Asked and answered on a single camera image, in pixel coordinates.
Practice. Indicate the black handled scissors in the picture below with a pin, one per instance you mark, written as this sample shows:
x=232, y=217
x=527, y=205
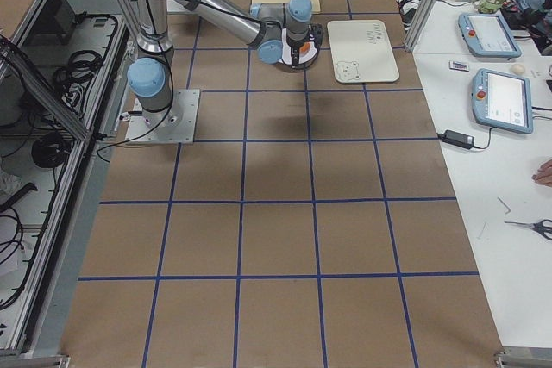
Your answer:
x=542, y=227

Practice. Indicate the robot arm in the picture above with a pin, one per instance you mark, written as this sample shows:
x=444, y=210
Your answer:
x=281, y=33

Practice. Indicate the pale green bear tray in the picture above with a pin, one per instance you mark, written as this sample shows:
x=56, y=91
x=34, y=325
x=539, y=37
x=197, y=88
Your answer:
x=361, y=52

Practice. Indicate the near blue teach pendant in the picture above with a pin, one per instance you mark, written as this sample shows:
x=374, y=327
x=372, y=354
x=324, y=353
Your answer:
x=502, y=100

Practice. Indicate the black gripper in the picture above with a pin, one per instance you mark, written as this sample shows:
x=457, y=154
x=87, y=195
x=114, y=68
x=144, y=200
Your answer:
x=296, y=46

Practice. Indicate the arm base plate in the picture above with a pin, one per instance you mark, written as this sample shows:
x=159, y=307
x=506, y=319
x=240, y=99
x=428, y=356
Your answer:
x=158, y=128

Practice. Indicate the aluminium side rack frame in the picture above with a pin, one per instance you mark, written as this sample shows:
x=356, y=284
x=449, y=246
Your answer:
x=61, y=88

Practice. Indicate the black power adapter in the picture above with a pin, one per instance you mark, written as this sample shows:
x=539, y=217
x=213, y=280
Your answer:
x=457, y=139

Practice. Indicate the person hand on table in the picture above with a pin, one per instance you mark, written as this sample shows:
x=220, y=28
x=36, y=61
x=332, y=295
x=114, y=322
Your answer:
x=543, y=174

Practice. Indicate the far blue teach pendant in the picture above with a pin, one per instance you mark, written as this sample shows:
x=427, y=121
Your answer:
x=488, y=36

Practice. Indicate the white ribbed plate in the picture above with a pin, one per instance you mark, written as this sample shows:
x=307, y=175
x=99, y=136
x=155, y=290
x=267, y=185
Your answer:
x=315, y=47

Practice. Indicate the blue teach pendant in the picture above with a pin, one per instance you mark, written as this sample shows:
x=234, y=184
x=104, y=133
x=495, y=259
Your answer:
x=488, y=36
x=502, y=100

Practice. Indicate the aluminium frame post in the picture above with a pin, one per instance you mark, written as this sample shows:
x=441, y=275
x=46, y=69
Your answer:
x=424, y=1

